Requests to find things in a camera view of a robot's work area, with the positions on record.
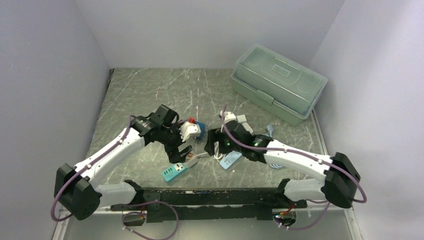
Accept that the blue cube adapter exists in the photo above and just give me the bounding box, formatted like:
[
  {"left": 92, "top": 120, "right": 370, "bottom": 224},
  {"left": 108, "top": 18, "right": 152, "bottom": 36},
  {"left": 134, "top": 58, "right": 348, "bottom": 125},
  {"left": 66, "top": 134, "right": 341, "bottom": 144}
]
[{"left": 195, "top": 121, "right": 206, "bottom": 139}]

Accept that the teal power strip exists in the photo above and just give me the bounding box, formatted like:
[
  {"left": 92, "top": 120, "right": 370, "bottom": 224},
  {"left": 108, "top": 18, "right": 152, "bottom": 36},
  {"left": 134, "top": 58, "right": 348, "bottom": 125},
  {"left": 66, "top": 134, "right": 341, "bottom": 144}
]
[{"left": 161, "top": 149, "right": 226, "bottom": 183}]

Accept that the small white charger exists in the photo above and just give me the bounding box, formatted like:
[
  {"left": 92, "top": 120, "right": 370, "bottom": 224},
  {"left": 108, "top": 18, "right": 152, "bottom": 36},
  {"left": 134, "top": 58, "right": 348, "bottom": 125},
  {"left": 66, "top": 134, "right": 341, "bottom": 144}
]
[{"left": 236, "top": 114, "right": 247, "bottom": 124}]

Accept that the black base frame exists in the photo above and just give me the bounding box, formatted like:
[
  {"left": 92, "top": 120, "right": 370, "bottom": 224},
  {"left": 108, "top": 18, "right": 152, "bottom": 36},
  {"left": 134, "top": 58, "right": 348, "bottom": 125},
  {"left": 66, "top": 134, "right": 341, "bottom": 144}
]
[{"left": 110, "top": 187, "right": 307, "bottom": 223}]

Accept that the light blue power strip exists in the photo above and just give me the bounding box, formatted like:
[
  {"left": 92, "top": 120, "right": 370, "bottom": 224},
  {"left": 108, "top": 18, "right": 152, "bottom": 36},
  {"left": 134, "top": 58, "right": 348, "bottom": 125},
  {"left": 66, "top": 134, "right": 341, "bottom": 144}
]
[{"left": 219, "top": 124, "right": 286, "bottom": 171}]

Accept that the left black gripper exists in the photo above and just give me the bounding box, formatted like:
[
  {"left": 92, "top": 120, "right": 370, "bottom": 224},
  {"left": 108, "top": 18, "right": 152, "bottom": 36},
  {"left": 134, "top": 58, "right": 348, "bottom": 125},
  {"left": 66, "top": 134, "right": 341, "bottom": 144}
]
[{"left": 158, "top": 120, "right": 193, "bottom": 163}]

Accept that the white cube socket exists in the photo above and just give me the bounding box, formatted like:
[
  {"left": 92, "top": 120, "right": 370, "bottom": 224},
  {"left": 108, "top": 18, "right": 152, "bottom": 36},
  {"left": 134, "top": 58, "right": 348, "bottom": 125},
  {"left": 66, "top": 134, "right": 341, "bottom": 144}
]
[{"left": 184, "top": 151, "right": 198, "bottom": 168}]

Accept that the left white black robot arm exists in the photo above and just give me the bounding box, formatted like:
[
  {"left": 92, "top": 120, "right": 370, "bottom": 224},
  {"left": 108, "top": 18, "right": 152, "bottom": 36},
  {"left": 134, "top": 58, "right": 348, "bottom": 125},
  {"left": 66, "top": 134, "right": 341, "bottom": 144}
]
[{"left": 50, "top": 104, "right": 202, "bottom": 222}]

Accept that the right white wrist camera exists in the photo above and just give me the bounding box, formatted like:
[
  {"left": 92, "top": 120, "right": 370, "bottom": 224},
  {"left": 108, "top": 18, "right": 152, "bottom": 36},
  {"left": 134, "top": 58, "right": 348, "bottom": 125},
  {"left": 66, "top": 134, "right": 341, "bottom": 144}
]
[{"left": 222, "top": 112, "right": 237, "bottom": 124}]

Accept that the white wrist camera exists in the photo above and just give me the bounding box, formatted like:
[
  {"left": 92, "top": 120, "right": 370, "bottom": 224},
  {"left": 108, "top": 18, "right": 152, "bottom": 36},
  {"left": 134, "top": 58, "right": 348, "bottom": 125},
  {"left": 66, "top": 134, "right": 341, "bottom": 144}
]
[
  {"left": 222, "top": 112, "right": 237, "bottom": 124},
  {"left": 179, "top": 119, "right": 201, "bottom": 143}
]

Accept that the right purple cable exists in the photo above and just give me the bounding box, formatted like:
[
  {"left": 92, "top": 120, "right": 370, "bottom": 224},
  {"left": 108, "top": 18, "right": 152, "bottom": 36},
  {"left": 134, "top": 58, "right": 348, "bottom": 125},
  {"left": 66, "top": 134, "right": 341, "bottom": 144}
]
[{"left": 219, "top": 105, "right": 368, "bottom": 232}]

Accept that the purple cable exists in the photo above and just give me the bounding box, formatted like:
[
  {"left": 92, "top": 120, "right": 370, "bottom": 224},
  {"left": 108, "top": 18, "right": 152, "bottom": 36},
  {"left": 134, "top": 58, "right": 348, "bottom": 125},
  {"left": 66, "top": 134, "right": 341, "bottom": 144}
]
[
  {"left": 219, "top": 105, "right": 368, "bottom": 232},
  {"left": 50, "top": 115, "right": 181, "bottom": 240}
]

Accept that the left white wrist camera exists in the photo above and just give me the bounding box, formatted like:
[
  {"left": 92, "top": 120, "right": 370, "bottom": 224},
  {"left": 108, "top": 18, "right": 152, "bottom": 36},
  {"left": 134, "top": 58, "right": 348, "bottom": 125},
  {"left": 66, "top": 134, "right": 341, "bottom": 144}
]
[{"left": 179, "top": 119, "right": 201, "bottom": 143}]

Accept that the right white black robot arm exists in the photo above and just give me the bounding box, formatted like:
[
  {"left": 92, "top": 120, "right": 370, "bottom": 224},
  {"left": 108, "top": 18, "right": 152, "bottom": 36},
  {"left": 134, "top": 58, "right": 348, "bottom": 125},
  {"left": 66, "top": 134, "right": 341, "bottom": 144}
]
[{"left": 204, "top": 120, "right": 367, "bottom": 209}]

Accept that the green plastic toolbox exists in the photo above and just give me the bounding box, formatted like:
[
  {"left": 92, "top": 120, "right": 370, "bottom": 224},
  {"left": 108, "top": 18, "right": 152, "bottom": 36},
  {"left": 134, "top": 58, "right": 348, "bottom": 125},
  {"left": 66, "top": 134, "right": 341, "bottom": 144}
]
[{"left": 231, "top": 44, "right": 328, "bottom": 125}]

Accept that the white blue charger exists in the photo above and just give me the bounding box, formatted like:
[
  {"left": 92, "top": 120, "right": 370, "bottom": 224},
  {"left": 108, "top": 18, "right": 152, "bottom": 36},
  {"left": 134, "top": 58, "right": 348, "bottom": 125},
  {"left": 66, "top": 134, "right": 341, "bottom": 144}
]
[{"left": 241, "top": 122, "right": 254, "bottom": 135}]

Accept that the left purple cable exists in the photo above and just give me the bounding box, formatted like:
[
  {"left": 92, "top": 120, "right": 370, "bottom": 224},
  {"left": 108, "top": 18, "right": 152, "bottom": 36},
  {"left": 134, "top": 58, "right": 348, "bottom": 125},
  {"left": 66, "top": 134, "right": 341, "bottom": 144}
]
[{"left": 50, "top": 115, "right": 181, "bottom": 240}]

